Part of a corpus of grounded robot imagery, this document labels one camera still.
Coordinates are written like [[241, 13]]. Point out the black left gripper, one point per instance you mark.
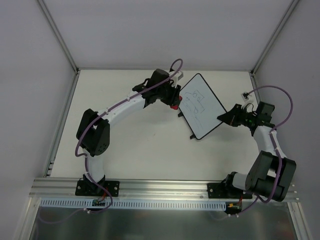
[[173, 94]]

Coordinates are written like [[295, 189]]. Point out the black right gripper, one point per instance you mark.
[[236, 116]]

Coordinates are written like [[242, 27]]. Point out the red bone-shaped eraser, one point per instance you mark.
[[176, 104]]

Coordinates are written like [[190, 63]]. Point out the black-framed small whiteboard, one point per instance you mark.
[[200, 107]]

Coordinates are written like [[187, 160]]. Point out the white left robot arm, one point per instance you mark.
[[93, 133]]

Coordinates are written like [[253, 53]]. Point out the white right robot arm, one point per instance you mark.
[[272, 172]]

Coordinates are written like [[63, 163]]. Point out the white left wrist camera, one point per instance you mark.
[[175, 79]]

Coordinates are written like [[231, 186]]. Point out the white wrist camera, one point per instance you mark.
[[175, 79], [247, 99]]

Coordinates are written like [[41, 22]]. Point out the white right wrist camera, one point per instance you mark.
[[247, 99]]

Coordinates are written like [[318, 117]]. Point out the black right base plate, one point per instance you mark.
[[224, 191]]

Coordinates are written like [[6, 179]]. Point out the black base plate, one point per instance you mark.
[[224, 191], [111, 188]]

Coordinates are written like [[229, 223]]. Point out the aluminium left corner post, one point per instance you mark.
[[57, 34]]

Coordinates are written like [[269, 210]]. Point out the aluminium corner post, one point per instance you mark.
[[57, 34], [275, 34]]

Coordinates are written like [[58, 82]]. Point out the aluminium right corner post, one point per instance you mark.
[[275, 34]]

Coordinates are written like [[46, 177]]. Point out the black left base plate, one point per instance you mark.
[[111, 188]]

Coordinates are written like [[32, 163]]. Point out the aluminium mounting rail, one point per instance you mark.
[[131, 189]]

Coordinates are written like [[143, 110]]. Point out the white slotted cable duct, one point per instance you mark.
[[139, 204]]

